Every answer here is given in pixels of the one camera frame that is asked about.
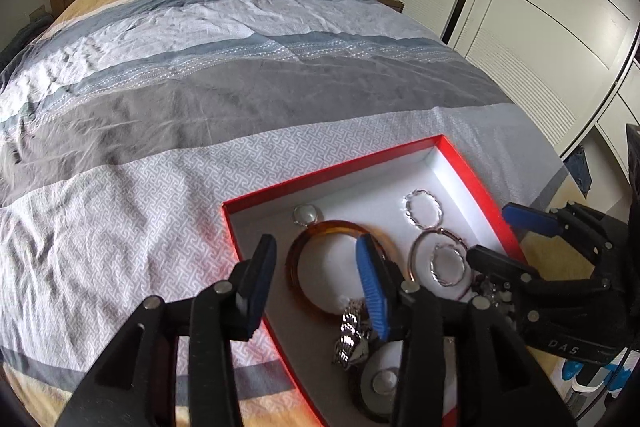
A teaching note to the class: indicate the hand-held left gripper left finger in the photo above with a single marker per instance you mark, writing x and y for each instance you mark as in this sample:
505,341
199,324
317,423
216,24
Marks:
262,277

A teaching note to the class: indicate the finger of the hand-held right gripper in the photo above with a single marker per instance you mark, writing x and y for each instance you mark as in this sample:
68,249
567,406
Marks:
530,219
500,264

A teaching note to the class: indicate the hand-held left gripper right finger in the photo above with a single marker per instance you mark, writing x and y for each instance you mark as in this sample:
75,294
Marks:
372,287

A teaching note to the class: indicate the amber resin bangle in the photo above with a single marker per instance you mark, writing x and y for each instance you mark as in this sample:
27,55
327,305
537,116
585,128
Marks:
295,257

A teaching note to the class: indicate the silver wristwatch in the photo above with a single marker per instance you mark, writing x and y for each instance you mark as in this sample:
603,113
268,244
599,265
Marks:
352,332

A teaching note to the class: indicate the twisted silver bangle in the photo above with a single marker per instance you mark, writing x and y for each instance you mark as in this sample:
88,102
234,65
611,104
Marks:
448,264
422,209

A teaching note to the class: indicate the thin large silver bangle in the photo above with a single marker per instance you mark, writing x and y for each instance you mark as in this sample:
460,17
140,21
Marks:
413,254

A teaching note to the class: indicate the red jewelry box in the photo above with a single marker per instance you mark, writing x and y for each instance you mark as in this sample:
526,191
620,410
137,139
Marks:
350,187

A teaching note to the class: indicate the dark blue cloth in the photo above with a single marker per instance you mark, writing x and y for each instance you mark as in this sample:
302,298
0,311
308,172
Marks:
580,167

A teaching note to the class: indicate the striped duvet cover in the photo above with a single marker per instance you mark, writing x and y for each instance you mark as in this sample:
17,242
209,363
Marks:
200,107

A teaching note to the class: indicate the white wardrobe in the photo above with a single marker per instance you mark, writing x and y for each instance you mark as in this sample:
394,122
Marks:
540,7

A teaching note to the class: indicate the wooden nightstand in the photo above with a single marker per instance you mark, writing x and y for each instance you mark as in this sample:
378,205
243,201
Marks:
390,1

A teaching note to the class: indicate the grey cloth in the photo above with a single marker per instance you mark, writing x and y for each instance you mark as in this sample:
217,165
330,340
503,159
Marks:
22,37

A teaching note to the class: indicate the wall socket plate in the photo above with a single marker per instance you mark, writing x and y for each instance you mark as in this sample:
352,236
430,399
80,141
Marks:
37,13

